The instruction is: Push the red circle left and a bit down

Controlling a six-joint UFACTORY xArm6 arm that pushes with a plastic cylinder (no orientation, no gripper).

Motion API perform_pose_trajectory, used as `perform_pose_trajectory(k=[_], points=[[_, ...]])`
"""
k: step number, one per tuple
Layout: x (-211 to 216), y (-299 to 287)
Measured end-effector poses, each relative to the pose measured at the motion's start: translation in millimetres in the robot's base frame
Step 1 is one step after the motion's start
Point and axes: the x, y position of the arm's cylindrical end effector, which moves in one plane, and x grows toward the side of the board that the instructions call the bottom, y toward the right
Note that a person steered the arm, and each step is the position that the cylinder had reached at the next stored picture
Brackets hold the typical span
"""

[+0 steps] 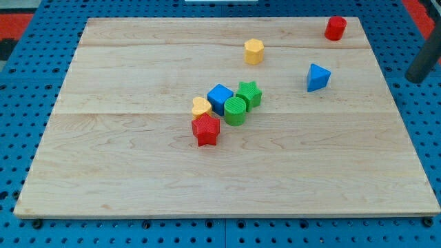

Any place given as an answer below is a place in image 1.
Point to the red cylinder block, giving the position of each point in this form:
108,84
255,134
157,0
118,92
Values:
335,28

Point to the red star block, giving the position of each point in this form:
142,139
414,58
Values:
206,129

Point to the green cylinder block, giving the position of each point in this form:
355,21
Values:
235,111

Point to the yellow heart block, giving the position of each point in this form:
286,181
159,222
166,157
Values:
200,106

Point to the blue cube block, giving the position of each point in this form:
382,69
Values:
218,96

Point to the green star block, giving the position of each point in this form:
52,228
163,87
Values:
250,93

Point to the light wooden board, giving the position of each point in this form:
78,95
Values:
119,141

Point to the yellow hexagon block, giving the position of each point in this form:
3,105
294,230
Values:
254,51

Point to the blue triangle block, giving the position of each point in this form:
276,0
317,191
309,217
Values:
317,78

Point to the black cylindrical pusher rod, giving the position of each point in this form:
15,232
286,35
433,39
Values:
426,59

